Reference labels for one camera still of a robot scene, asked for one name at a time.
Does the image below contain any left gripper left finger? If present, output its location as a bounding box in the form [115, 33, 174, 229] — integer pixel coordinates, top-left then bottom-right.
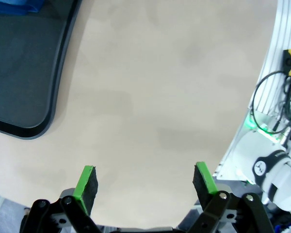
[20, 165, 100, 233]

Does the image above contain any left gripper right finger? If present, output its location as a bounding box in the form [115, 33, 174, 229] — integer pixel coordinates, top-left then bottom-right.
[186, 161, 275, 233]

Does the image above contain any blue cup with yellow inside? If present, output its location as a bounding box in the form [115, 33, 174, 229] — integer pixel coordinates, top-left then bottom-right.
[0, 0, 45, 15]

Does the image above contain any black plastic serving tray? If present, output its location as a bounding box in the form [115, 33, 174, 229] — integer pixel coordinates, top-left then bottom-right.
[0, 0, 82, 140]

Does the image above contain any black looped cable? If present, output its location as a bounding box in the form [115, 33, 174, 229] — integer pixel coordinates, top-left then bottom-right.
[251, 70, 290, 134]

